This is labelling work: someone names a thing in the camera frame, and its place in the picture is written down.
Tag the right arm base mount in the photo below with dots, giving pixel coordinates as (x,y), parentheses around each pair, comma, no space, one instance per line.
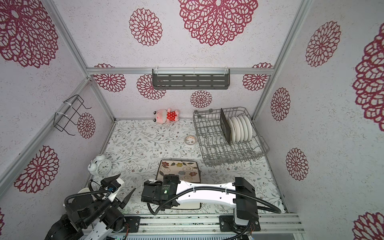
(228,223)

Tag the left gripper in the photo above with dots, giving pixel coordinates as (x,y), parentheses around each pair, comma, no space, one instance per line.
(117,203)

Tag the white cup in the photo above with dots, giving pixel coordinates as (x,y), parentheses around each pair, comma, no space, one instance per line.
(84,190)

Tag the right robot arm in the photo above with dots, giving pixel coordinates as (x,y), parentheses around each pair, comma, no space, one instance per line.
(239,195)

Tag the grey wire dish rack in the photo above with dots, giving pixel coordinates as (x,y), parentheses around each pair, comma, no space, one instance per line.
(215,149)

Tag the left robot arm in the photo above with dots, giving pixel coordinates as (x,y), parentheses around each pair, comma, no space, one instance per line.
(85,207)

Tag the black square plate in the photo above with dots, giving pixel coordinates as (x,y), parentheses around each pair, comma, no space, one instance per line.
(225,127)
(186,170)

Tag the tape roll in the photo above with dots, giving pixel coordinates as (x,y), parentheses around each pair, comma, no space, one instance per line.
(190,140)

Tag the pink plush toy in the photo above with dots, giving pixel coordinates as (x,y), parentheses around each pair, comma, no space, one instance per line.
(165,116)

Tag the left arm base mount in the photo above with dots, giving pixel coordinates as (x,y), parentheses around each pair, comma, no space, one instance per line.
(132,224)

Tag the black wire wall rack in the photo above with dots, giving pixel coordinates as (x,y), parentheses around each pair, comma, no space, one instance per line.
(64,117)

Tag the grey wall shelf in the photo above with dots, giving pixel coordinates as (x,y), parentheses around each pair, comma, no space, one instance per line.
(191,80)

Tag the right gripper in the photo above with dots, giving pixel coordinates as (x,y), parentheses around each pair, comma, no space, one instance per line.
(167,178)

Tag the white alarm clock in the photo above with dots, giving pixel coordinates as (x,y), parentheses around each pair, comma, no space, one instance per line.
(100,166)

